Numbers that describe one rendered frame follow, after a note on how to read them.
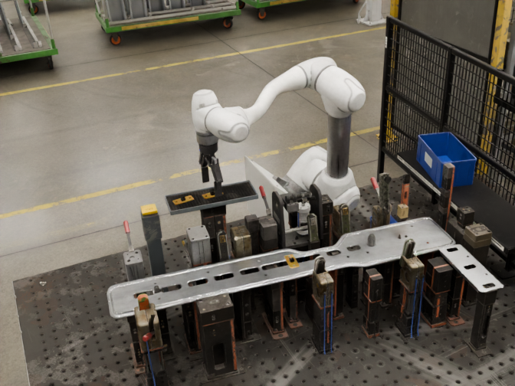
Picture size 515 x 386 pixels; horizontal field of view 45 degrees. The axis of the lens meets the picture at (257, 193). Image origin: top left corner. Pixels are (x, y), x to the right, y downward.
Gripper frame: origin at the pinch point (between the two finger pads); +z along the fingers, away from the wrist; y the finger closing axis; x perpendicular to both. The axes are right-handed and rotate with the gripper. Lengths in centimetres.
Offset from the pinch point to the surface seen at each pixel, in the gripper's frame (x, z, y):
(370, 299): -38, 31, -61
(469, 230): -84, 14, -61
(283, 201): -23.7, 5.2, -17.5
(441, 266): -66, 22, -66
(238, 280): 6.9, 20.0, -38.4
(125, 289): 46, 20, -23
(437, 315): -65, 45, -69
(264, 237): -12.6, 17.4, -21.1
